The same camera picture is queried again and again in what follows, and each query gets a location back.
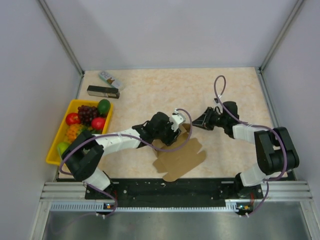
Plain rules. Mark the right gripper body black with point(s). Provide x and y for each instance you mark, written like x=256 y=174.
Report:
x=214 y=120

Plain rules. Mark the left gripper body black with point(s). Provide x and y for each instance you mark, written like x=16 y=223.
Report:
x=171 y=136

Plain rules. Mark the brown cardboard paper box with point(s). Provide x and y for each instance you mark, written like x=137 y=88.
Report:
x=176 y=164

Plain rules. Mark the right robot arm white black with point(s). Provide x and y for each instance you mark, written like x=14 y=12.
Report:
x=275 y=151

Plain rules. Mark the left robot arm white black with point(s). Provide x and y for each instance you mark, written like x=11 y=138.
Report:
x=85 y=152

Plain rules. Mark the teal white snack box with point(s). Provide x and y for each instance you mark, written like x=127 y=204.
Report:
x=110 y=80

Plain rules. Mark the black rectangular box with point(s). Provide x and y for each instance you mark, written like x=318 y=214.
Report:
x=105 y=92

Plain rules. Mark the green toy lime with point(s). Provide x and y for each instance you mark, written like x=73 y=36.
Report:
x=103 y=106

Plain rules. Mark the red toy tomato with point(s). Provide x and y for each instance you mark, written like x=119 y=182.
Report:
x=98 y=123

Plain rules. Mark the purple toy grapes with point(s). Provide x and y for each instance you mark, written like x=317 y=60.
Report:
x=86 y=114

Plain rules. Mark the orange toy pineapple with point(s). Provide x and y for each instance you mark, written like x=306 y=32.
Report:
x=74 y=130

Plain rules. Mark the red toy apple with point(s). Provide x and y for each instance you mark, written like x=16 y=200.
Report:
x=72 y=118

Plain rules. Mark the green toy pear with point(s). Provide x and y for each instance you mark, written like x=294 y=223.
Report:
x=62 y=147

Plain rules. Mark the yellow plastic tray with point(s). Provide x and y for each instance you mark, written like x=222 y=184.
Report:
x=53 y=156

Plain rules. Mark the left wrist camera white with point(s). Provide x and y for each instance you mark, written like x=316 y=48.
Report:
x=176 y=119

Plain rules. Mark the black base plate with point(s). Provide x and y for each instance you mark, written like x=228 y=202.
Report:
x=184 y=192

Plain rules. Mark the grey cable duct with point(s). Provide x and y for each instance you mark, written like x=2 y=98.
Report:
x=60 y=206

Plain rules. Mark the aluminium frame rail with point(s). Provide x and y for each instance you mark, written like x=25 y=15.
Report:
x=280 y=191

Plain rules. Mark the right frame post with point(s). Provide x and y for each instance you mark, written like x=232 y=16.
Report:
x=294 y=13

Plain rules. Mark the frame post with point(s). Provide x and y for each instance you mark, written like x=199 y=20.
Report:
x=60 y=35
x=294 y=13

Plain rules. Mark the left frame post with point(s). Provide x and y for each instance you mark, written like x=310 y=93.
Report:
x=60 y=35

